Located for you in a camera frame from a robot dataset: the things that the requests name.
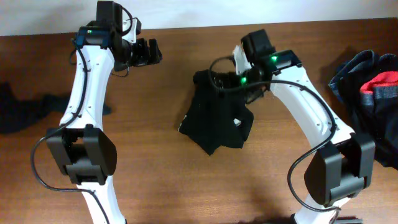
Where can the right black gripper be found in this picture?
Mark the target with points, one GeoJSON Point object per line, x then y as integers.
{"type": "Point", "coordinates": [228, 83]}

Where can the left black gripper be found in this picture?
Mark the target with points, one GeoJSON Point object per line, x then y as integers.
{"type": "Point", "coordinates": [140, 52]}

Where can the black t-shirt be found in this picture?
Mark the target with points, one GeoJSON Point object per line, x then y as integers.
{"type": "Point", "coordinates": [214, 118]}

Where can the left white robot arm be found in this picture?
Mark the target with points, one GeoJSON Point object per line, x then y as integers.
{"type": "Point", "coordinates": [79, 146]}

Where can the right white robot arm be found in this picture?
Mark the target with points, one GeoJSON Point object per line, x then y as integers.
{"type": "Point", "coordinates": [342, 163]}

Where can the red and grey garment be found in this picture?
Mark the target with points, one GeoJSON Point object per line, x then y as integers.
{"type": "Point", "coordinates": [382, 87]}

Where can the dark cloth at left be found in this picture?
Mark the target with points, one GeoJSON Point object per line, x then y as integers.
{"type": "Point", "coordinates": [17, 115]}

